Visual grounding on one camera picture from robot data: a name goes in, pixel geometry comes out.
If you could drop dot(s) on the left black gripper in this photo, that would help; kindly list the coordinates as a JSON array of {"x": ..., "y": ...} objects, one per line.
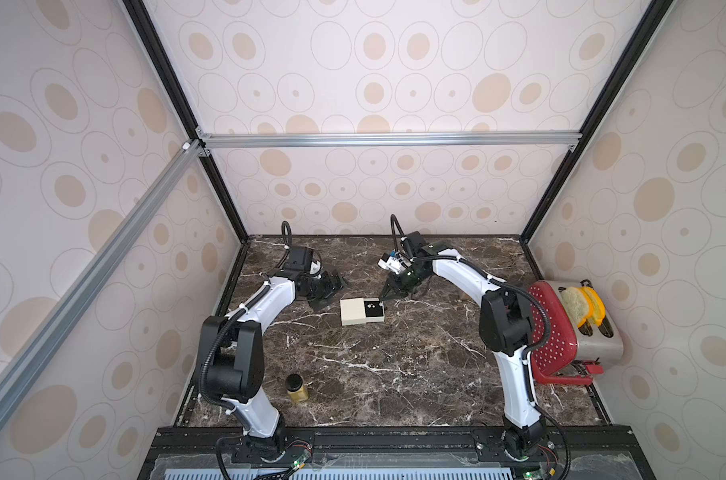
[{"x": 329, "y": 288}]

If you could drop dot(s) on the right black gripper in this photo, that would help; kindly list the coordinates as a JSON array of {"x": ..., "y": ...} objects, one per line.
[{"x": 407, "y": 280}]

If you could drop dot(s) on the cream drawer jewelry box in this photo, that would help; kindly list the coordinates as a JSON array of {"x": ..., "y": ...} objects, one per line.
[{"x": 357, "y": 311}]

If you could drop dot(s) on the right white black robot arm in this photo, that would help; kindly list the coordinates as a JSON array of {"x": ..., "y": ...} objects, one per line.
[{"x": 512, "y": 325}]

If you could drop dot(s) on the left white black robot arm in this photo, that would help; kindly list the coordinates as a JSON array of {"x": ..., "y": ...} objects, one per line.
[{"x": 231, "y": 362}]

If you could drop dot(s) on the yellow jar black lid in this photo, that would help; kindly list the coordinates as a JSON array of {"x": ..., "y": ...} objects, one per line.
[{"x": 296, "y": 388}]

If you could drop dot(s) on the red perforated rack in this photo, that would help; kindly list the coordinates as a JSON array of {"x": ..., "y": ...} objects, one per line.
[{"x": 556, "y": 361}]

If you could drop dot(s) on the pale bread slice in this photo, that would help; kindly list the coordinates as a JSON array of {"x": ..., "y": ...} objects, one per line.
[{"x": 577, "y": 305}]

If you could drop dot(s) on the yellow bread slice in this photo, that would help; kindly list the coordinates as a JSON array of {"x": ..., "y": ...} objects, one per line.
[{"x": 596, "y": 309}]

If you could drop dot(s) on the silver toaster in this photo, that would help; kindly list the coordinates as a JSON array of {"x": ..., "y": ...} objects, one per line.
[{"x": 602, "y": 344}]

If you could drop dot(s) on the left diagonal aluminium bar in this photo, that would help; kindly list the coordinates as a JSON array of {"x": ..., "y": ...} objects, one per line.
[{"x": 33, "y": 359}]

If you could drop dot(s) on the horizontal aluminium frame bar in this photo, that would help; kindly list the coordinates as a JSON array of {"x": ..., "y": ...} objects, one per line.
[{"x": 355, "y": 140}]

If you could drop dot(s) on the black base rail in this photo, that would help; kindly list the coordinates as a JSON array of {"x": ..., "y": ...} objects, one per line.
[{"x": 474, "y": 452}]

